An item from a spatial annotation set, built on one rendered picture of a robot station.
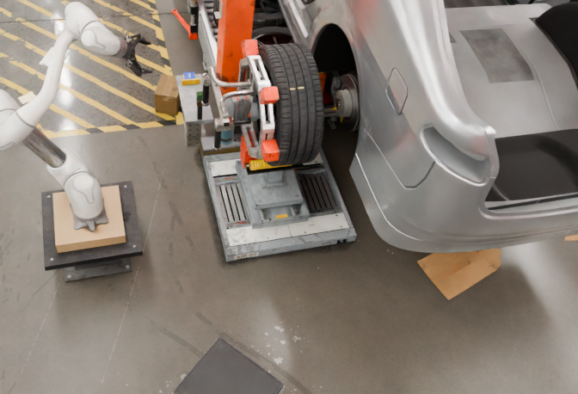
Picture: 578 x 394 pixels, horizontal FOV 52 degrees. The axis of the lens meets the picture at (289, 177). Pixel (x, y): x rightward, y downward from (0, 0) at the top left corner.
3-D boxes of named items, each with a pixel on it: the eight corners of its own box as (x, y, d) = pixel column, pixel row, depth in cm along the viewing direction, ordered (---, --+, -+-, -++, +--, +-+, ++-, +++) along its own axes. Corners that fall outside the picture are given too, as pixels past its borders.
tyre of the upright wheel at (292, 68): (325, 178, 314) (325, 52, 290) (282, 184, 307) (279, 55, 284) (288, 143, 373) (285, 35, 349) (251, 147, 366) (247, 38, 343)
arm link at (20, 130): (18, 121, 250) (7, 101, 257) (-11, 150, 252) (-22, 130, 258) (41, 132, 262) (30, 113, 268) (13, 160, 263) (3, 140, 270)
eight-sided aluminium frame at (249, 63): (267, 176, 329) (279, 105, 288) (255, 178, 328) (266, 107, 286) (245, 108, 361) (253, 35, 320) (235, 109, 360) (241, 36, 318)
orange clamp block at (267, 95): (275, 103, 299) (279, 100, 290) (260, 105, 297) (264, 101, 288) (273, 89, 299) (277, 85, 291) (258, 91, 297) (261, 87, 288)
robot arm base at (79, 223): (75, 237, 313) (74, 230, 309) (69, 204, 326) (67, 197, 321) (110, 229, 319) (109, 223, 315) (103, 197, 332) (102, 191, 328)
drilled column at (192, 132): (200, 145, 415) (202, 101, 383) (186, 147, 412) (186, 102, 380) (198, 135, 421) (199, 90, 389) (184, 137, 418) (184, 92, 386)
